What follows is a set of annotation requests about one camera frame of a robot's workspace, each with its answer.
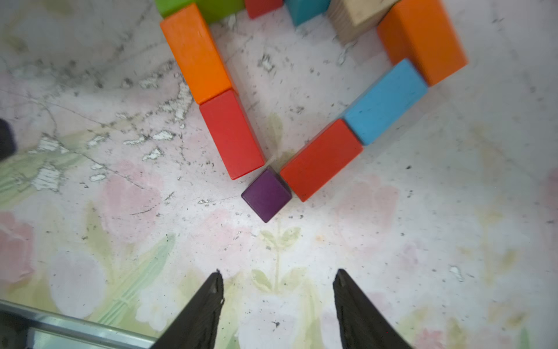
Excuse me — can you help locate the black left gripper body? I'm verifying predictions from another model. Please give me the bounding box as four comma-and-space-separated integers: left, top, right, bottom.
0, 119, 17, 161

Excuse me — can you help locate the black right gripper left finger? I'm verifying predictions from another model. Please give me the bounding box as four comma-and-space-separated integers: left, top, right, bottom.
151, 270, 225, 349

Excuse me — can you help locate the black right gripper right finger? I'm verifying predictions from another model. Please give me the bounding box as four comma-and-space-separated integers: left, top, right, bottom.
333, 269, 411, 349

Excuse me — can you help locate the purple cube block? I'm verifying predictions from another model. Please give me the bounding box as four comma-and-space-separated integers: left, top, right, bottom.
241, 167, 292, 222

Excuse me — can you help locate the red block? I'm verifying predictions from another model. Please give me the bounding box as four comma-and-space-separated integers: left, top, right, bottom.
280, 119, 363, 202
200, 89, 265, 180
244, 0, 284, 19

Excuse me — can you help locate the orange block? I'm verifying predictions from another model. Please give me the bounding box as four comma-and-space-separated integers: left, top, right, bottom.
160, 4, 237, 105
376, 0, 468, 87

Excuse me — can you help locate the light blue block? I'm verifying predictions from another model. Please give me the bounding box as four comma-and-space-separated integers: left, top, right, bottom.
342, 59, 428, 146

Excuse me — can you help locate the green block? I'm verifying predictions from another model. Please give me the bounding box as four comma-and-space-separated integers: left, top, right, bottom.
155, 0, 246, 24

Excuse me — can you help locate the natural wooden block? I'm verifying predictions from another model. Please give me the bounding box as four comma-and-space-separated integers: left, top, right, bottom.
326, 0, 398, 45

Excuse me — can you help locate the teal triangle block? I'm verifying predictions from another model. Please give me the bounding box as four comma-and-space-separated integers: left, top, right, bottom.
285, 0, 331, 26

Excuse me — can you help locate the aluminium rail frame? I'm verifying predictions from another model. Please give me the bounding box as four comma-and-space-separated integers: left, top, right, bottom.
1, 300, 156, 348

